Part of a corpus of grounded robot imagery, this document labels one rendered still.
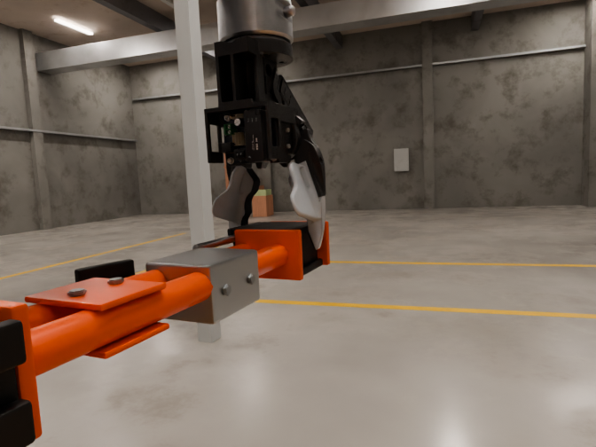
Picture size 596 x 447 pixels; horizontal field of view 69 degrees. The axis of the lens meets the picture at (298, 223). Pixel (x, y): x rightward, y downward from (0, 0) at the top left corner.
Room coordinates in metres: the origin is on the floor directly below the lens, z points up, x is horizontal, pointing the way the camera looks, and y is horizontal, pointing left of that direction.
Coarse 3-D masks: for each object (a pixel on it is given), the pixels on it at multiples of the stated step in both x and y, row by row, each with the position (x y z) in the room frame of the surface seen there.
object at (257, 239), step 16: (256, 224) 0.49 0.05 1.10; (272, 224) 0.48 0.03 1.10; (288, 224) 0.47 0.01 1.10; (304, 224) 0.47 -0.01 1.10; (240, 240) 0.45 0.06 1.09; (256, 240) 0.44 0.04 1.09; (272, 240) 0.43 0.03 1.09; (288, 240) 0.42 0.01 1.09; (304, 240) 0.46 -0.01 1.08; (288, 256) 0.42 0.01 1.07; (304, 256) 0.46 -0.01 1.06; (320, 256) 0.49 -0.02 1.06; (272, 272) 0.43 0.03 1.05; (288, 272) 0.42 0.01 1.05; (304, 272) 0.44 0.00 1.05
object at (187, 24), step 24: (192, 0) 3.06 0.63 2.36; (192, 24) 3.04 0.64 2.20; (192, 48) 3.03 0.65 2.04; (192, 72) 3.01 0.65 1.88; (192, 96) 3.02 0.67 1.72; (192, 120) 3.02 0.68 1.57; (192, 144) 3.03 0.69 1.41; (192, 168) 3.04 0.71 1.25; (192, 192) 3.04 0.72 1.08; (192, 216) 3.05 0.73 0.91; (192, 240) 3.05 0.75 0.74; (216, 336) 3.07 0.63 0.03
